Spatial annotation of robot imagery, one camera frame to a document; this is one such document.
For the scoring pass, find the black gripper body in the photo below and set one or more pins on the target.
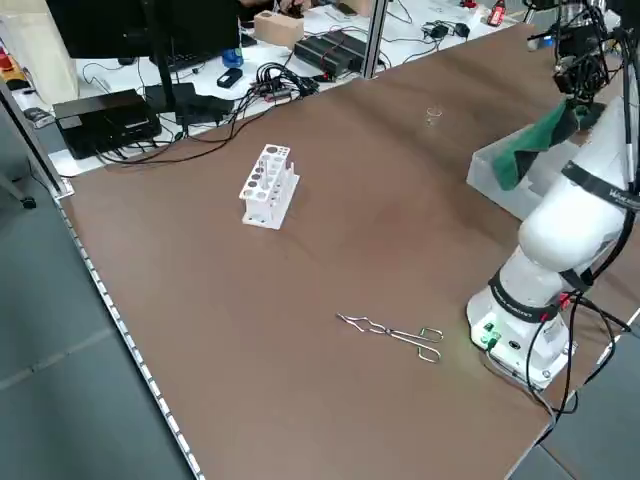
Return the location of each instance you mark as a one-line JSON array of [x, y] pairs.
[[580, 47]]

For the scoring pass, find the green cloth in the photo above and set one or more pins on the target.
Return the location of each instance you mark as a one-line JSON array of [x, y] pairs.
[[545, 132]]

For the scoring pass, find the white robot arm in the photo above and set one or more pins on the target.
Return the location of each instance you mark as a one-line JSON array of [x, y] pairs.
[[560, 225]]

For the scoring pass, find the translucent plastic storage box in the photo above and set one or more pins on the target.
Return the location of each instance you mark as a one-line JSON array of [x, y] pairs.
[[487, 175]]

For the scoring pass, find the white test tube rack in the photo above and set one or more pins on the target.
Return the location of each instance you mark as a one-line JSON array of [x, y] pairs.
[[260, 215]]

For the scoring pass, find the black desktop device box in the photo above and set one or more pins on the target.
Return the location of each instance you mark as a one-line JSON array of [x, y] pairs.
[[100, 125]]

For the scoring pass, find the beige box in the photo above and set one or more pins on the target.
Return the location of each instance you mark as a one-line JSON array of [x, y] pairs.
[[40, 60]]

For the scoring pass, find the red handheld device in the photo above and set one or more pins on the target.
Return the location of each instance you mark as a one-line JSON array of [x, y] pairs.
[[496, 15]]

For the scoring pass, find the black charger plug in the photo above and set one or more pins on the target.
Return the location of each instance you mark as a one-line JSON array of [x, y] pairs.
[[436, 32], [461, 30]]

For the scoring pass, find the black finned power unit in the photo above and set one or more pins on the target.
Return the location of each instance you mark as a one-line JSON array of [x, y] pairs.
[[325, 52]]

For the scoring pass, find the wooden block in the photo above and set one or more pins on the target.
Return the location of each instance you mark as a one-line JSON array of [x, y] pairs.
[[277, 32]]

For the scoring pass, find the silver crucible tongs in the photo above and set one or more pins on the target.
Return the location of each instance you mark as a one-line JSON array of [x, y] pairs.
[[387, 331]]

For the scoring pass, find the black power adapter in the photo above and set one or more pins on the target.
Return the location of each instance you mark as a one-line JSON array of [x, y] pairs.
[[229, 79]]

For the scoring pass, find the black keyboard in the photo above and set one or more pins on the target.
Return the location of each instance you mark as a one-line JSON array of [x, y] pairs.
[[190, 61]]

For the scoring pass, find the black monitor stand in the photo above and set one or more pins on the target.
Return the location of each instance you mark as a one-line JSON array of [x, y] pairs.
[[162, 75]]

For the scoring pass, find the white side desk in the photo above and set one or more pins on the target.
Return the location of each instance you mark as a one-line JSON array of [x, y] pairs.
[[115, 77]]

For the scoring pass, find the black computer monitor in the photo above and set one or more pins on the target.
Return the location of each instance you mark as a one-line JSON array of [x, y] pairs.
[[100, 25]]

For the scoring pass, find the black caster wheel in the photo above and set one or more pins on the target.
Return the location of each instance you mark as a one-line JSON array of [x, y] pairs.
[[29, 203]]

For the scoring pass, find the red emergency button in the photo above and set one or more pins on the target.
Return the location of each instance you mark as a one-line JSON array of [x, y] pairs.
[[6, 62]]

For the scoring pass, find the aluminium frame post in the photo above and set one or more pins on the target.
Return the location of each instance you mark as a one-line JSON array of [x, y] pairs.
[[30, 142], [375, 40]]

